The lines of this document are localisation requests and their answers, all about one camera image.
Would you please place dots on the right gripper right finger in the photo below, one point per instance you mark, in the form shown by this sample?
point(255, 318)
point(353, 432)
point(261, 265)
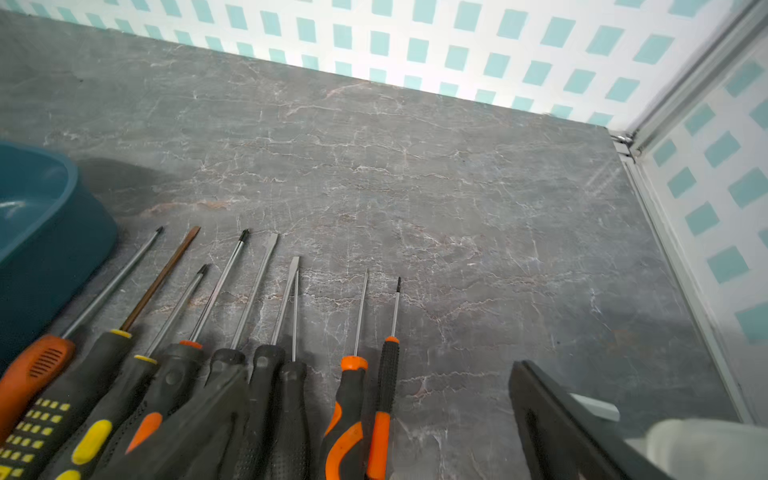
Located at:
point(561, 439)

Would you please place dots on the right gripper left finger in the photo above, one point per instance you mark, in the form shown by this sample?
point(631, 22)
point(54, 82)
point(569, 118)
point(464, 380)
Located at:
point(200, 441)

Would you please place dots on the black handled slim screwdriver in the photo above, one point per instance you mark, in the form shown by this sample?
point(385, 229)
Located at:
point(290, 454)

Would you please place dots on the orange black large screwdriver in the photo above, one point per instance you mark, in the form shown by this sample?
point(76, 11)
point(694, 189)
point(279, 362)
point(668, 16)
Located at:
point(47, 357)

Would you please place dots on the teal plastic storage box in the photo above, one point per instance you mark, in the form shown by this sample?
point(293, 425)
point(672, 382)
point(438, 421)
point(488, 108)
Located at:
point(54, 235)

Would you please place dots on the translucent plastic lidded case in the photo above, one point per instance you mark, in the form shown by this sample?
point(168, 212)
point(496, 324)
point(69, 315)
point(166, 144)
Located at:
point(675, 449)

